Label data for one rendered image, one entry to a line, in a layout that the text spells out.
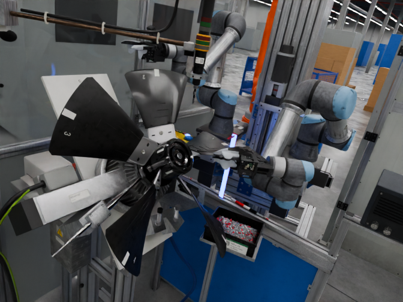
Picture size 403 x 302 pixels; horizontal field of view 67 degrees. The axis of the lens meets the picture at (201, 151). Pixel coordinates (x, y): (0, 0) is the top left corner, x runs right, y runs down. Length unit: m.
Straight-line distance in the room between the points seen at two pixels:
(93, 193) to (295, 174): 0.68
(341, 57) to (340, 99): 7.69
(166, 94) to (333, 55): 8.03
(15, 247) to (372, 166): 2.41
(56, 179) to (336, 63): 8.41
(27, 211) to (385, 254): 2.64
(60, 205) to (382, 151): 2.29
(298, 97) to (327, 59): 7.76
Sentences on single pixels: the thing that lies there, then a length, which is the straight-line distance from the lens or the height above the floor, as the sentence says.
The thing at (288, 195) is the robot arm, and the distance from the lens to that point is 1.18.
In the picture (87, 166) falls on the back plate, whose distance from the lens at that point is 1.10.
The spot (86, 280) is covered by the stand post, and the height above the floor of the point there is 0.45.
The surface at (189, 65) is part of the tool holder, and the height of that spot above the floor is 1.49.
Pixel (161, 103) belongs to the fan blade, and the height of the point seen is 1.34.
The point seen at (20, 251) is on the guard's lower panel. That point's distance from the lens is 1.83.
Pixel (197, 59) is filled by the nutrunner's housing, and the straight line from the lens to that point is 0.97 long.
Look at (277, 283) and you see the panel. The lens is 1.57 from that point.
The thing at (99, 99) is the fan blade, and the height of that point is 1.38.
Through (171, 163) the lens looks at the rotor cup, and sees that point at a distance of 0.93.
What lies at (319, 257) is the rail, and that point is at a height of 0.83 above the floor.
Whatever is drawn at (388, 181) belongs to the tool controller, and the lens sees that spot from 1.19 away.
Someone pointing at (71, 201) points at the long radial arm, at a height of 1.11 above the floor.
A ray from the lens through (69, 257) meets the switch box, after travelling 1.36.
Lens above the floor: 1.62
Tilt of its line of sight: 23 degrees down
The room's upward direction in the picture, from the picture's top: 10 degrees clockwise
